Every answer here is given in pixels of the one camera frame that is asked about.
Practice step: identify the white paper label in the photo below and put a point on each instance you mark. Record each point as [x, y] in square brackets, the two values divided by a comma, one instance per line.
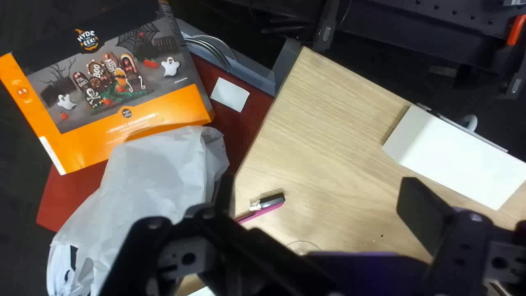
[228, 94]

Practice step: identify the red flat board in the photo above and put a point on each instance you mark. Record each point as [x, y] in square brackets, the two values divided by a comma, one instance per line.
[62, 194]

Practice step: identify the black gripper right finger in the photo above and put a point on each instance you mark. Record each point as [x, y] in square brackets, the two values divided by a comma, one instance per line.
[470, 253]

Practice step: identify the white rectangular box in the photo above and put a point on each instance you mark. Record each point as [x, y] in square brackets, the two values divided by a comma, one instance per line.
[455, 158]

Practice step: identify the white plastic bag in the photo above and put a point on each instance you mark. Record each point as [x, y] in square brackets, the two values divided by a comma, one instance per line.
[154, 176]

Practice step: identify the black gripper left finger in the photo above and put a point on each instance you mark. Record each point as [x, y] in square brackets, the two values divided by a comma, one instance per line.
[156, 255]

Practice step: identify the orange halloween cookie kit box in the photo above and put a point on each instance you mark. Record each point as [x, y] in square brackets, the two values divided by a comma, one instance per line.
[97, 85]

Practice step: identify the pink marker pen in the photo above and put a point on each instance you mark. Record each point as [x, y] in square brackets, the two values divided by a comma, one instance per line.
[261, 205]

